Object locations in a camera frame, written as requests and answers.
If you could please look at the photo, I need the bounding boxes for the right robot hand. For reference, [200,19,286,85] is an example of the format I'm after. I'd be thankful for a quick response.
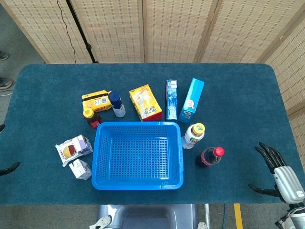
[248,142,305,205]

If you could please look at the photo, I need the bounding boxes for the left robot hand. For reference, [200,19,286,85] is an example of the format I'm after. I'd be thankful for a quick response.
[0,124,21,177]

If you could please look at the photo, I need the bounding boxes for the cola bottle red cap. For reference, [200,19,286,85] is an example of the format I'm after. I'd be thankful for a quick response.
[196,146,225,168]

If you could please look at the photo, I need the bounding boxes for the yellow-capped dark sauce bottle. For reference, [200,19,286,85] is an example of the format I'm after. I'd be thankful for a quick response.
[82,107,103,129]

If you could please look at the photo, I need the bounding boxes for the yellow-capped white bottle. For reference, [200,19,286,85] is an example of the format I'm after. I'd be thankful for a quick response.
[182,123,206,150]

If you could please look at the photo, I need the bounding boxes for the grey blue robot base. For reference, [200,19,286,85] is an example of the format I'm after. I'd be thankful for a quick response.
[89,204,210,229]

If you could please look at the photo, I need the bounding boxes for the blue plastic basket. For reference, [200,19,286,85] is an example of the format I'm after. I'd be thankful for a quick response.
[91,121,184,191]

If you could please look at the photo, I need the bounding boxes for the yellow floor tape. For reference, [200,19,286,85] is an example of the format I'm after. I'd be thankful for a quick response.
[234,203,244,229]

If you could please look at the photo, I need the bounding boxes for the white purple juice carton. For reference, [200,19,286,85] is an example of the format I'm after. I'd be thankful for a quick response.
[55,135,93,167]

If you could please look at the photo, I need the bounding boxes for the small white carton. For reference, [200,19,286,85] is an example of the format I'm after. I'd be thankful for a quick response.
[69,158,92,180]

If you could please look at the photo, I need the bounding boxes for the metal table leg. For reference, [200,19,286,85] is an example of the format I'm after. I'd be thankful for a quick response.
[204,204,212,229]

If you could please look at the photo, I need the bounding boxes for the dark blue table cloth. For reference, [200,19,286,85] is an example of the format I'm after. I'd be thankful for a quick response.
[0,63,305,206]

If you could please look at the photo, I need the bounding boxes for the yellow biscuit packet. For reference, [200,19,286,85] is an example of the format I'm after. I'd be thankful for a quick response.
[81,90,112,113]

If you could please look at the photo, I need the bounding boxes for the light blue carton box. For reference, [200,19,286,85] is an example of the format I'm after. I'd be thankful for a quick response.
[179,77,205,124]

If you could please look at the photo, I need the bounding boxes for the white bottle navy cap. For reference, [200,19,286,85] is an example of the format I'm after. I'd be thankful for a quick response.
[108,91,126,118]

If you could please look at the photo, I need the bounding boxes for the blue toothpaste box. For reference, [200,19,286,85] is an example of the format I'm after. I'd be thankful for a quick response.
[165,79,178,121]

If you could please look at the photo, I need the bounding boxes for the yellow red snack box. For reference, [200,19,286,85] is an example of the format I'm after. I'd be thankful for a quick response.
[129,84,163,122]

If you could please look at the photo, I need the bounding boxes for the black tripod stand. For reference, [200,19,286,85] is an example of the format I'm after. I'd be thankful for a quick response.
[65,0,100,64]

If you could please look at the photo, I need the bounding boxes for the bamboo folding screen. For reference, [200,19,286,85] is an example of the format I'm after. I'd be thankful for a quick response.
[0,0,305,167]

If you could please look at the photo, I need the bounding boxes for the thin black cable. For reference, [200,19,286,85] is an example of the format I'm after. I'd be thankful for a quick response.
[56,0,77,64]

